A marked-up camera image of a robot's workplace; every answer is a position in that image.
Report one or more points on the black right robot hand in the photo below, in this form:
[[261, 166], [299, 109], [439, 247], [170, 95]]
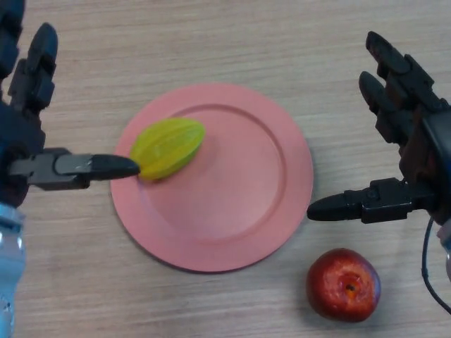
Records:
[[430, 144]]

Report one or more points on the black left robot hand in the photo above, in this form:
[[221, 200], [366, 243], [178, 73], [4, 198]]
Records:
[[17, 141]]

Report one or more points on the yellow starfruit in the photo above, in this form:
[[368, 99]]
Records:
[[169, 148]]

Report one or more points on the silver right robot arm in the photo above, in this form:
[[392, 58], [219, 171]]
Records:
[[446, 239]]

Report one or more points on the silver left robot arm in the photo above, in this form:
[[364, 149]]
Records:
[[10, 264]]

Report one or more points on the pink round plate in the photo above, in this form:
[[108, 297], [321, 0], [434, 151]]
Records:
[[229, 197]]

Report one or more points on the red apple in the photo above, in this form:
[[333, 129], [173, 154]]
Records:
[[341, 285]]

